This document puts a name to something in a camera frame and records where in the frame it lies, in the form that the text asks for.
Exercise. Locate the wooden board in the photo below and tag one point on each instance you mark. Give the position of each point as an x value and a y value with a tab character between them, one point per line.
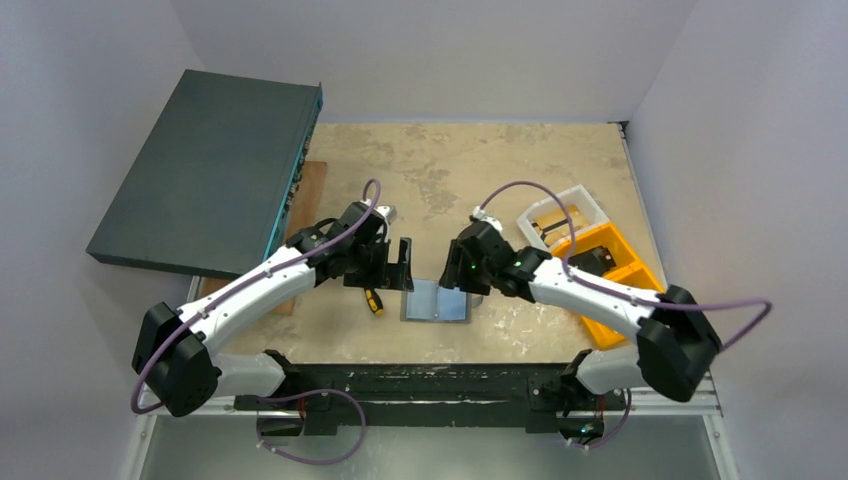
302	214

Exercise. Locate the grey leather card holder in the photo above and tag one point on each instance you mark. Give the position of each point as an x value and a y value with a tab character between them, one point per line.
430	303

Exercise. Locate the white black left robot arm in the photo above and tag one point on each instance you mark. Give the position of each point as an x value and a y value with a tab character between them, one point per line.
179	355

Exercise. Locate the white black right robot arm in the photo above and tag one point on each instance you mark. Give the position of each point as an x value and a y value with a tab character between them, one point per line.
673	343

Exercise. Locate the yellow plastic bin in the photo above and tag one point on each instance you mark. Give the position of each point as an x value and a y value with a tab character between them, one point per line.
629	270

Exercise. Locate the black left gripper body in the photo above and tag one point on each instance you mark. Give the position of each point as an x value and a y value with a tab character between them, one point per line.
389	263

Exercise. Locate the aluminium frame profile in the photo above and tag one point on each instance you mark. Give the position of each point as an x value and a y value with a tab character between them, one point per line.
658	439

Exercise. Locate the white plastic bin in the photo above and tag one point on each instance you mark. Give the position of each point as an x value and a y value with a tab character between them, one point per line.
545	226

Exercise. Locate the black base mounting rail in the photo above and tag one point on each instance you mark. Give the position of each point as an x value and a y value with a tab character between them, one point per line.
535	397

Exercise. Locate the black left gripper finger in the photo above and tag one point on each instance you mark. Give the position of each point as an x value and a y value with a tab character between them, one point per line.
404	263
391	277

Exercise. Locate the dark grey network switch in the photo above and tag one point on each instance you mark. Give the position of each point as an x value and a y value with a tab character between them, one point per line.
210	190

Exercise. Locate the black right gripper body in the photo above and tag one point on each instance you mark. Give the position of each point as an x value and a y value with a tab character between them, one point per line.
463	263

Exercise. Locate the black yellow handled screwdriver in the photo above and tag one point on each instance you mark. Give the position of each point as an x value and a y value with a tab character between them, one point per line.
374	302

